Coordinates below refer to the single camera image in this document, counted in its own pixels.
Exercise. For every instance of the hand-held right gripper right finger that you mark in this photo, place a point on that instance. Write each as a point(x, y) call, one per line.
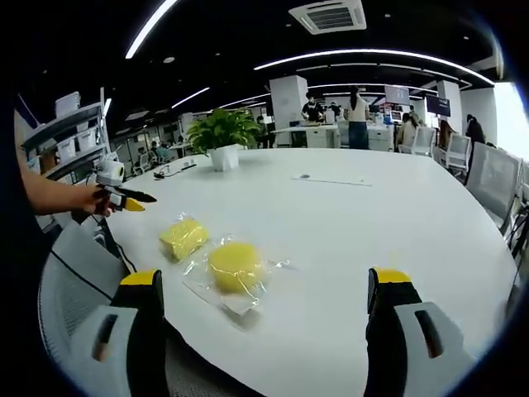
point(392, 331)

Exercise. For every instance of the person's left hand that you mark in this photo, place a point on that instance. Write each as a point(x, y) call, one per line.
point(89, 200)

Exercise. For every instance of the stack of white bins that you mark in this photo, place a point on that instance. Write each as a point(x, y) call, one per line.
point(68, 103)

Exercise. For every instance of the ceiling air conditioner vent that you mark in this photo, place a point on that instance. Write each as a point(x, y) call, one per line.
point(328, 16)

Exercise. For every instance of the white office desk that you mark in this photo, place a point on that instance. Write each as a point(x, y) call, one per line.
point(318, 134)

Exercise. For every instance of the wall monitor screen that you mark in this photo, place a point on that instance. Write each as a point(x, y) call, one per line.
point(396, 95)
point(438, 106)

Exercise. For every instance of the grey mesh office chair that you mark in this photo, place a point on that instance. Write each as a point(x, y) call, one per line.
point(458, 149)
point(78, 273)
point(494, 180)
point(424, 140)

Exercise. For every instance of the metal storage shelf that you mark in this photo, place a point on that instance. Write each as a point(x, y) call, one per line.
point(66, 132)

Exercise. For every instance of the linear ceiling light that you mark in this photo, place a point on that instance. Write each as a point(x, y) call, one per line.
point(372, 54)
point(190, 97)
point(149, 27)

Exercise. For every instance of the round yellow sponge in bag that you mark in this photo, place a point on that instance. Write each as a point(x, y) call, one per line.
point(241, 306)

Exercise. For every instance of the round yellow silicone block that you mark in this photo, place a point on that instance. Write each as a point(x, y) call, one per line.
point(234, 269)

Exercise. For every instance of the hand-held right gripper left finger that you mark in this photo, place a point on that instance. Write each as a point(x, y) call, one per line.
point(142, 331)

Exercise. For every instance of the green plant in white pot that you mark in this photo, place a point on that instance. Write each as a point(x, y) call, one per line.
point(223, 132)

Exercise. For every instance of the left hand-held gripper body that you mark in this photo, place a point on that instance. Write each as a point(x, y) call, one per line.
point(109, 171)

